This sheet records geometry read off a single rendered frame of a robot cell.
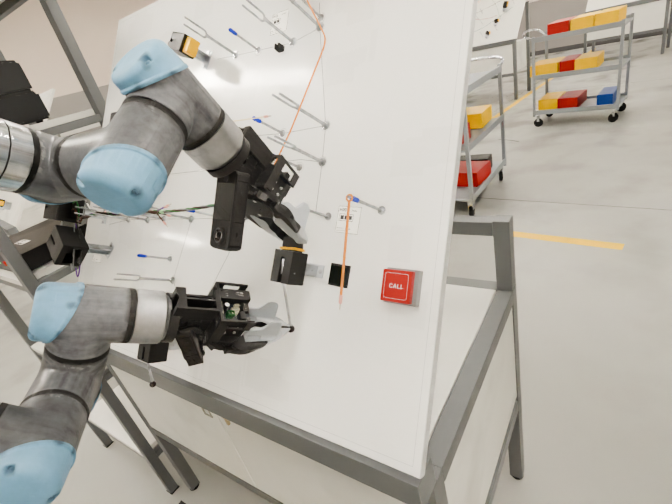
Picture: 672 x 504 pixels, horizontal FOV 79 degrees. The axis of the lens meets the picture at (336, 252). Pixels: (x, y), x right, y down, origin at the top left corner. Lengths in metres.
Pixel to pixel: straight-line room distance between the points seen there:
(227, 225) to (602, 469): 1.53
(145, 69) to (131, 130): 0.07
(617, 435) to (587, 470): 0.19
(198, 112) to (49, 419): 0.38
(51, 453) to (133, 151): 0.32
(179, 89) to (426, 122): 0.38
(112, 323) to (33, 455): 0.16
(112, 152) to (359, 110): 0.46
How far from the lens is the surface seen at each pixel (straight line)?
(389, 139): 0.73
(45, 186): 0.56
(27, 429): 0.56
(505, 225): 1.04
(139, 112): 0.49
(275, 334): 0.70
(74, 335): 0.60
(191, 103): 0.52
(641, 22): 9.22
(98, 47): 8.59
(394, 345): 0.67
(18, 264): 1.52
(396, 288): 0.63
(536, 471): 1.75
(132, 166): 0.46
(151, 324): 0.60
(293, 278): 0.69
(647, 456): 1.86
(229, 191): 0.59
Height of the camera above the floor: 1.46
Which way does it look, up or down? 27 degrees down
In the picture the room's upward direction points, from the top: 15 degrees counter-clockwise
